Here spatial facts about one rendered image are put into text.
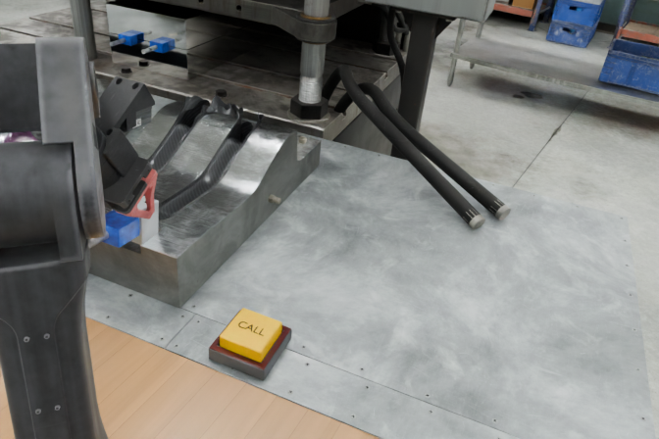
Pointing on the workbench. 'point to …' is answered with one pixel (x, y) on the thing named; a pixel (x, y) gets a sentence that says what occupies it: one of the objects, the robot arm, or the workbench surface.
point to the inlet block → (128, 227)
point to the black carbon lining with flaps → (193, 106)
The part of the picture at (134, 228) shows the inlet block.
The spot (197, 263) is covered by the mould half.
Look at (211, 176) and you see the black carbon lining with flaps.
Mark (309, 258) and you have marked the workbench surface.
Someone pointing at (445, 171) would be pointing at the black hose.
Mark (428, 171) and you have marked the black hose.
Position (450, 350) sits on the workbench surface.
